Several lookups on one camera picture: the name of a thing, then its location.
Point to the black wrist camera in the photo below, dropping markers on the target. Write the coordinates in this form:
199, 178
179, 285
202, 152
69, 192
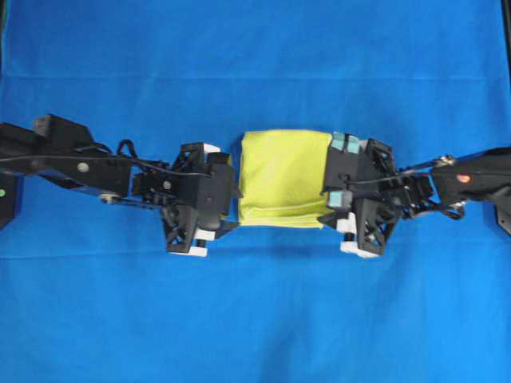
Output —
205, 182
343, 158

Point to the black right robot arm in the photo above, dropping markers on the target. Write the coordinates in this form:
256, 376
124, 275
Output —
446, 184

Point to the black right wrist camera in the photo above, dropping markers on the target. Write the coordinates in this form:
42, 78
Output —
343, 158

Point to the yellow-green microfiber towel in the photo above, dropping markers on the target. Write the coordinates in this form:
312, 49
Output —
281, 178

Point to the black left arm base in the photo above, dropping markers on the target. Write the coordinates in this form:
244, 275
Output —
11, 198

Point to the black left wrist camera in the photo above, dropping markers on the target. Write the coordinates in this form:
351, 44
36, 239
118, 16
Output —
205, 182

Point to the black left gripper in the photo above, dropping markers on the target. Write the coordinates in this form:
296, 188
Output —
182, 235

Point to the blue table cloth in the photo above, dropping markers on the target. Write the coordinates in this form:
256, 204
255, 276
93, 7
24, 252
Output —
88, 292

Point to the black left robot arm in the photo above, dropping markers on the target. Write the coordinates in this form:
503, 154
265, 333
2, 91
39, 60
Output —
65, 153

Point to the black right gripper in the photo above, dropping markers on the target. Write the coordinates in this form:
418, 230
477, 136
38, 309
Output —
370, 222

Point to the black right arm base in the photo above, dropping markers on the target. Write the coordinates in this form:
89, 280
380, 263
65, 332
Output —
502, 211

